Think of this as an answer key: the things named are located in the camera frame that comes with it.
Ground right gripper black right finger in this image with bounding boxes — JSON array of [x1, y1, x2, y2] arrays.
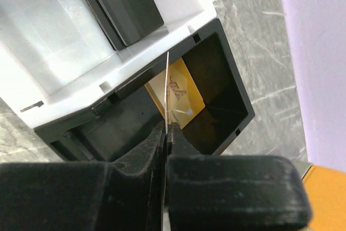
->
[[167, 123, 312, 230]]

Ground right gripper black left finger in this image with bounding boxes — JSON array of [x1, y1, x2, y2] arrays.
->
[[1, 123, 165, 230]]

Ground orange gold credit card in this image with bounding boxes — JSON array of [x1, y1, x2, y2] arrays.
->
[[161, 51, 169, 230]]

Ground three-compartment black white tray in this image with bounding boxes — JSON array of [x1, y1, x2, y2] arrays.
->
[[1, 0, 255, 161]]

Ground gold card in tray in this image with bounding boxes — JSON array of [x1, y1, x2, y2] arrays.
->
[[145, 58, 205, 129]]

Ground black card in tray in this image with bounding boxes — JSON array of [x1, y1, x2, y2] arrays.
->
[[85, 0, 164, 50]]

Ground cream drum with orange face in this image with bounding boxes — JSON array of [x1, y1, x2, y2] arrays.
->
[[293, 161, 345, 231]]

